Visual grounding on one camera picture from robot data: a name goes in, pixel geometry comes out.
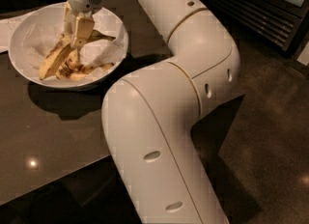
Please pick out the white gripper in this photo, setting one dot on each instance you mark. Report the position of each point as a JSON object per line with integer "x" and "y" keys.
{"x": 85, "y": 24}

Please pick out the yellow banana peel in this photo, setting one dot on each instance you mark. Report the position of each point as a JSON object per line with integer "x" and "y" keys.
{"x": 64, "y": 62}

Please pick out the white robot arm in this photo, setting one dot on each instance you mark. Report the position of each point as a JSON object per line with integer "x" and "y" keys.
{"x": 148, "y": 114}

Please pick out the white paper napkin in bowl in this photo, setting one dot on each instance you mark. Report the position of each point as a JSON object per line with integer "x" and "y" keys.
{"x": 103, "y": 50}

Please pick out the white ceramic bowl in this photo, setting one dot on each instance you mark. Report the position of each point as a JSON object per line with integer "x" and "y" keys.
{"x": 19, "y": 50}

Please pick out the white paper on table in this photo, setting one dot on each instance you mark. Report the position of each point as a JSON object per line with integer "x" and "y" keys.
{"x": 8, "y": 23}

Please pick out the black appliance with vent grille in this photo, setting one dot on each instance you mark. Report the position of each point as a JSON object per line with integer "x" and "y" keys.
{"x": 283, "y": 22}

